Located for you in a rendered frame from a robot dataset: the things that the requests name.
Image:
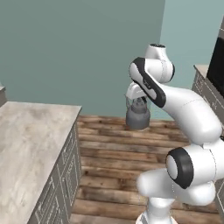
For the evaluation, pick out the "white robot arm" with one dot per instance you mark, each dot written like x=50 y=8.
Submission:
x=189 y=113

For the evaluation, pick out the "grey counter end block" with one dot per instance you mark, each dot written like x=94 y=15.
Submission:
x=2 y=96

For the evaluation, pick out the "grey kettle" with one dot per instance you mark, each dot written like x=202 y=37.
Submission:
x=137 y=116

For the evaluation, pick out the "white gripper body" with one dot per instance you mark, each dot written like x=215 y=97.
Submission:
x=135 y=91

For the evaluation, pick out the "grey island cupboard run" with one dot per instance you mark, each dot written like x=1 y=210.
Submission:
x=65 y=172

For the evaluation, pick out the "black built-in oven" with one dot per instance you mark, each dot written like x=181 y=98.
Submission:
x=217 y=65

